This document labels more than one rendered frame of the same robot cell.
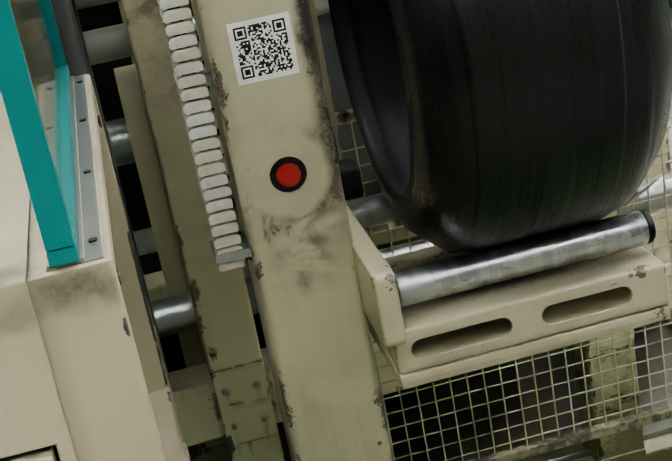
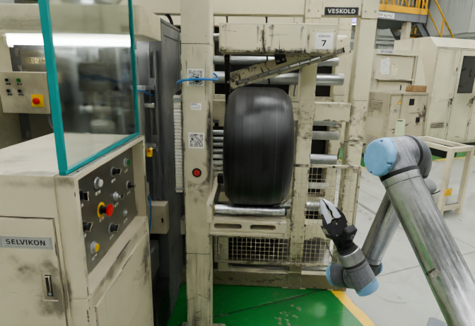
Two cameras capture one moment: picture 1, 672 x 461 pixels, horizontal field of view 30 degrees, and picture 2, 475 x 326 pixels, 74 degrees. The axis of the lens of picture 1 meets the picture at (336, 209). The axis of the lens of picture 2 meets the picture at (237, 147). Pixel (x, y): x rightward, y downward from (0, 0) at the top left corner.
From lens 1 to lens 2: 0.41 m
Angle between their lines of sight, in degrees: 12
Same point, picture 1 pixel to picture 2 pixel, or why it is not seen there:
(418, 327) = (216, 220)
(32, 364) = (51, 196)
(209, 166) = (178, 165)
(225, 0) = (189, 126)
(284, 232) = (193, 187)
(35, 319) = (54, 186)
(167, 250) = not seen: hidden behind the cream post
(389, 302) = (209, 211)
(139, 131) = not seen: hidden behind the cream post
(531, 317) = (247, 226)
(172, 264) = not seen: hidden behind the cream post
